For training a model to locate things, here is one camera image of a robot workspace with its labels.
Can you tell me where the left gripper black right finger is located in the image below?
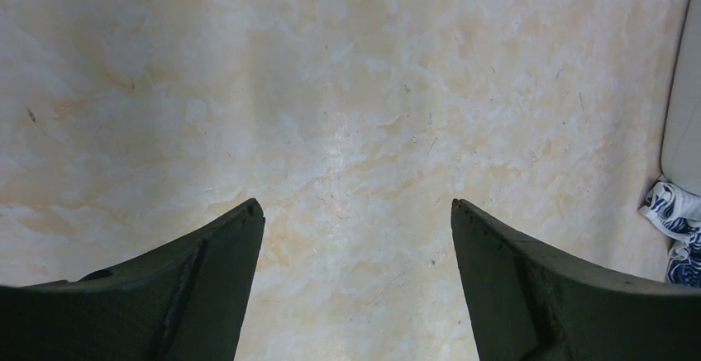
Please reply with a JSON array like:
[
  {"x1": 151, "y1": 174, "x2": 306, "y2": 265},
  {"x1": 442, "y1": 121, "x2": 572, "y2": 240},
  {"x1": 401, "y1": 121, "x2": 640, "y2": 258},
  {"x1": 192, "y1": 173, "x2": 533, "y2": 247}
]
[{"x1": 451, "y1": 199, "x2": 700, "y2": 360}]

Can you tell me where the blue white striped towel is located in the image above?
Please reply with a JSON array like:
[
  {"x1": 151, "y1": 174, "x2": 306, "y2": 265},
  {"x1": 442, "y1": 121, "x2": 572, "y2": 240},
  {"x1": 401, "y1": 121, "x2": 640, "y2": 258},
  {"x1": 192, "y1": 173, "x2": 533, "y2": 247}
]
[{"x1": 639, "y1": 177, "x2": 700, "y2": 288}]

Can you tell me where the white plastic bin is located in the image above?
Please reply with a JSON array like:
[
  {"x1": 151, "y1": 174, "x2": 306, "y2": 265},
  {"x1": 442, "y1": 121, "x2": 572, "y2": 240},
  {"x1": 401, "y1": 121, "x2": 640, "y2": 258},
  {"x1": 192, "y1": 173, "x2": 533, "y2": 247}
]
[{"x1": 661, "y1": 0, "x2": 700, "y2": 195}]

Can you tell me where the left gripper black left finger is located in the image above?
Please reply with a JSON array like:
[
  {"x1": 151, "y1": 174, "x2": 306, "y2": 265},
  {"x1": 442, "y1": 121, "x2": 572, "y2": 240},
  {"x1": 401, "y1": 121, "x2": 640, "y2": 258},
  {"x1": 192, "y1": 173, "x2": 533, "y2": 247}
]
[{"x1": 1, "y1": 199, "x2": 265, "y2": 360}]

